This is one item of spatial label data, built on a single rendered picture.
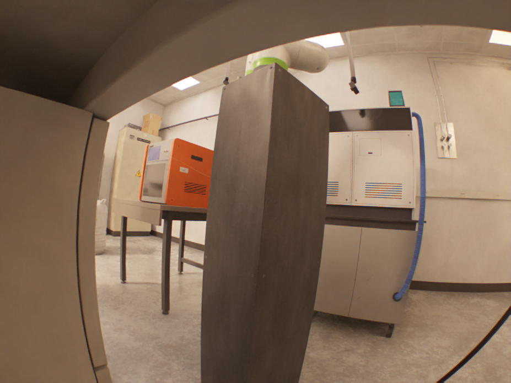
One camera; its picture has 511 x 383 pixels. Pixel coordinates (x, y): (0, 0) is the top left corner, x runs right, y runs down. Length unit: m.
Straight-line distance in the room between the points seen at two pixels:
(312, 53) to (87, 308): 0.90
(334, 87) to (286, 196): 2.55
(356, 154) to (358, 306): 0.93
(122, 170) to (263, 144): 3.77
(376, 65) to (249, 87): 2.58
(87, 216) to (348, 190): 1.37
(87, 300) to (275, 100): 0.58
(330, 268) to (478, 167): 2.05
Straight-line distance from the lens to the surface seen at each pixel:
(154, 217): 1.38
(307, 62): 0.89
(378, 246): 1.36
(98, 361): 0.28
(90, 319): 0.25
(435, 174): 2.66
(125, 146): 4.29
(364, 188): 1.44
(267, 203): 0.55
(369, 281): 1.40
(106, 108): 0.21
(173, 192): 1.45
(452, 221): 2.67
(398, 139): 1.50
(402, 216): 1.45
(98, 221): 2.88
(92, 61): 0.27
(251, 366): 0.71
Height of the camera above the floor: 0.74
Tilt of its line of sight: 4 degrees up
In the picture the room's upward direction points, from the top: 5 degrees clockwise
